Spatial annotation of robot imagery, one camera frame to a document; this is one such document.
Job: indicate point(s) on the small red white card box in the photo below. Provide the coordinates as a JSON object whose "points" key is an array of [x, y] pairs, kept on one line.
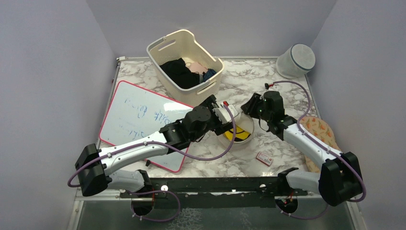
{"points": [[264, 158]]}

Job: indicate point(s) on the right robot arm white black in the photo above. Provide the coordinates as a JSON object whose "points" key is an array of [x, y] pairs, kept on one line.
{"points": [[340, 177]]}

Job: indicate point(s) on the carrot pattern round cushion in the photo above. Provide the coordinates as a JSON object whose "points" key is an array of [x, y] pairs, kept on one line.
{"points": [[320, 129]]}

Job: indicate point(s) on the black garment in basket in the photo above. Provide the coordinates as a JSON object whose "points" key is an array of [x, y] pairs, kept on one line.
{"points": [[177, 71]]}

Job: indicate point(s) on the black mounting rail base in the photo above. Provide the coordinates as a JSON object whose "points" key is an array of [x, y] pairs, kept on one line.
{"points": [[220, 192]]}

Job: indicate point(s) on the cream plastic laundry basket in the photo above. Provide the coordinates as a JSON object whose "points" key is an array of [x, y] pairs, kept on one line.
{"points": [[182, 44]]}

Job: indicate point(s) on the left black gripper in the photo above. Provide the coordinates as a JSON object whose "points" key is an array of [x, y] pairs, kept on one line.
{"points": [[219, 127]]}

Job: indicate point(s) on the yellow black bra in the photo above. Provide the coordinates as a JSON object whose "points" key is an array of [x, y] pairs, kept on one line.
{"points": [[241, 135]]}

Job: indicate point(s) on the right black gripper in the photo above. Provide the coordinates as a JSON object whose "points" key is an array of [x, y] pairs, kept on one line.
{"points": [[250, 107]]}

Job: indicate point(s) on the pink garment in basket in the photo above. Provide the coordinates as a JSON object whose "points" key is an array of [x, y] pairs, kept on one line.
{"points": [[196, 67]]}

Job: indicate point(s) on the blue garment in basket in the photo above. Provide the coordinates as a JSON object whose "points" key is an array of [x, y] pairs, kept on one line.
{"points": [[208, 74]]}

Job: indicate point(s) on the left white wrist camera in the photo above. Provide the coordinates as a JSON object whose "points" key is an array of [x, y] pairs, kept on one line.
{"points": [[224, 111]]}

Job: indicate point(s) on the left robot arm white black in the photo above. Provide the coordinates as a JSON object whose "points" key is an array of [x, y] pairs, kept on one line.
{"points": [[101, 169]]}

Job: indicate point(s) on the red framed whiteboard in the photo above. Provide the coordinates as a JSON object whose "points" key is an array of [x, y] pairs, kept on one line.
{"points": [[136, 112]]}

